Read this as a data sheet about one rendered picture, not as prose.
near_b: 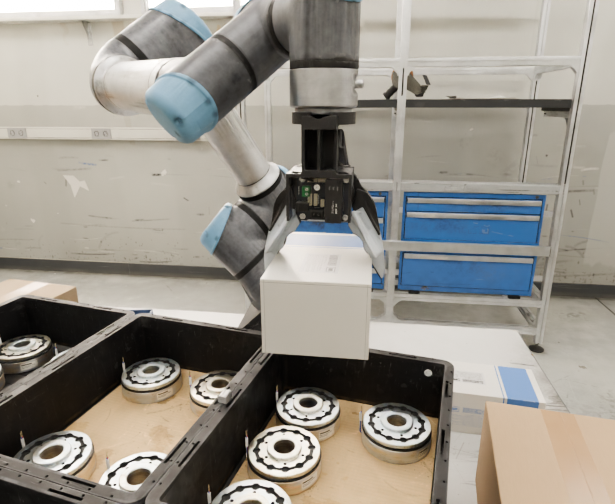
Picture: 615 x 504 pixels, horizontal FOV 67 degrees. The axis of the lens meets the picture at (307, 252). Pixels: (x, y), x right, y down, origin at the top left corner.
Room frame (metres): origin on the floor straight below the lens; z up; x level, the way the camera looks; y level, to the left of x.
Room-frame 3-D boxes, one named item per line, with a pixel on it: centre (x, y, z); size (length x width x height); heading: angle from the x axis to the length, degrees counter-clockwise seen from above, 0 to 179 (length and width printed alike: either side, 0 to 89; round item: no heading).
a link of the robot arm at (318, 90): (0.54, -0.02, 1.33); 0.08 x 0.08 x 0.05
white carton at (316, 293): (0.57, -0.02, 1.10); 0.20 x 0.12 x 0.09; 172
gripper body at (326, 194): (0.54, -0.02, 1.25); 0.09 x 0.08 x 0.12; 172
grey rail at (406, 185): (2.50, -0.48, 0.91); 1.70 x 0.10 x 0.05; 82
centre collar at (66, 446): (0.53, 0.35, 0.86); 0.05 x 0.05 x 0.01
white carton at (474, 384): (0.83, -0.36, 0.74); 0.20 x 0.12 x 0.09; 78
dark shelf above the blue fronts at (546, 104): (2.67, -0.75, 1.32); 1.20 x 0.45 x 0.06; 82
